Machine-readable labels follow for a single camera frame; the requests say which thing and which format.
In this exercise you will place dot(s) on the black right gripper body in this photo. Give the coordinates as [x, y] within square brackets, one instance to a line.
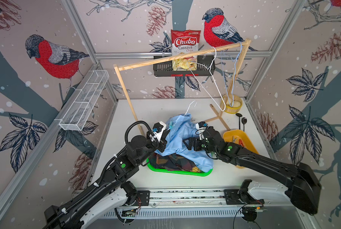
[199, 145]

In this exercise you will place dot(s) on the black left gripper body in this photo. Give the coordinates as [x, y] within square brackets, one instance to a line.
[161, 145]

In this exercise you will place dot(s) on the dark multicolour plaid shirt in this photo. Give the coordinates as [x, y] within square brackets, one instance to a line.
[173, 162]

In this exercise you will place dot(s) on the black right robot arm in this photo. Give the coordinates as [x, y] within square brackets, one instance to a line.
[304, 189]

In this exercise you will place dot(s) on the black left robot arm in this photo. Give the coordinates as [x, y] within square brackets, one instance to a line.
[113, 188]

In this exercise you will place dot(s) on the green plastic mesh basket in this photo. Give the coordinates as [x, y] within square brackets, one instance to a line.
[202, 174]

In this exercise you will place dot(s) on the yellow plastic tray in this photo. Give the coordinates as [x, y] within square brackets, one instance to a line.
[237, 149]

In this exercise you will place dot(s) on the white cassava chips bag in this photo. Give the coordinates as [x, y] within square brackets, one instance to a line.
[185, 64]

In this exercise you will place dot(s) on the red Chuba chips bag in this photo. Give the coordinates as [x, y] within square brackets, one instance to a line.
[184, 41]

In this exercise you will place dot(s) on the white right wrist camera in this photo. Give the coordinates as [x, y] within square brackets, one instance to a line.
[201, 126]

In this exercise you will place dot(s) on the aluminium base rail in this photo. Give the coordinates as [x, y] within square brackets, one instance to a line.
[271, 194]

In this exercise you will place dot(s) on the black wall-mounted basket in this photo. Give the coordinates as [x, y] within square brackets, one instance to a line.
[204, 68]

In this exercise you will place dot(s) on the white wire mesh shelf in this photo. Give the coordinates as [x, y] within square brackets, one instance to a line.
[80, 110]

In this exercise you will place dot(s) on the aluminium frame corner post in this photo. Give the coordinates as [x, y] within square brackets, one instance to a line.
[83, 34]

